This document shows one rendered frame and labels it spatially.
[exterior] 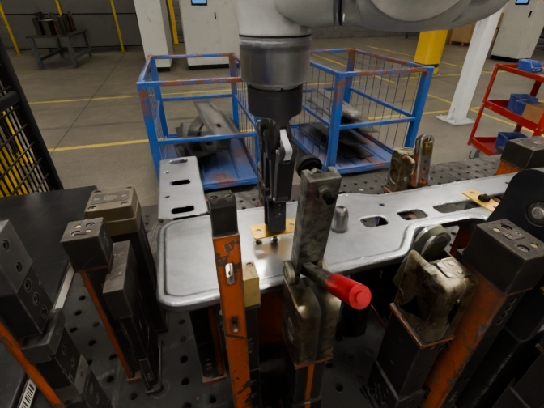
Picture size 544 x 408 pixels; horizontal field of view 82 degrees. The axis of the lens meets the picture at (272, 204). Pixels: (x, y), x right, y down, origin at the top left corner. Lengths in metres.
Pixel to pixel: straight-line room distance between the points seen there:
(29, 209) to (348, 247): 0.60
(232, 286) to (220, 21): 7.98
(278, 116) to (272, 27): 0.10
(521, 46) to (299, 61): 10.72
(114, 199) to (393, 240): 0.51
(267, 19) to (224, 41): 7.90
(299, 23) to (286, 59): 0.04
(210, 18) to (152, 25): 1.27
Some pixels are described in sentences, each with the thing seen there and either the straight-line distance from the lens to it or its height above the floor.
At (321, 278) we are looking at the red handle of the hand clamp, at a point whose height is 1.11.
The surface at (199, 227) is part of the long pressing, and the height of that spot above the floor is 1.00.
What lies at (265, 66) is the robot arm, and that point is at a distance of 0.40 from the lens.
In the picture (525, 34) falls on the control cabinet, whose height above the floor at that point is 0.66.
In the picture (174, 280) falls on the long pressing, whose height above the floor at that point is 1.00.
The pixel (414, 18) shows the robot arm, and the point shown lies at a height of 1.35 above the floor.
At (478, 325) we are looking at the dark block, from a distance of 0.54.
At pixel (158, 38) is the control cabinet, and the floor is 0.68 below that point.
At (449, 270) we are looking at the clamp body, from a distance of 0.47.
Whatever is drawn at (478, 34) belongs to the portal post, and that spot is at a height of 1.04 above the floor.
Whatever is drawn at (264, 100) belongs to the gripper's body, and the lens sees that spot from 0.42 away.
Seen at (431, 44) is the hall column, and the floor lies 0.63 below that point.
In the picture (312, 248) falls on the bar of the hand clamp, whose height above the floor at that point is 1.11.
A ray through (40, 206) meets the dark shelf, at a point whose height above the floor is 1.03.
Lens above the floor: 1.36
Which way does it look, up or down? 33 degrees down
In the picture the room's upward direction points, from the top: straight up
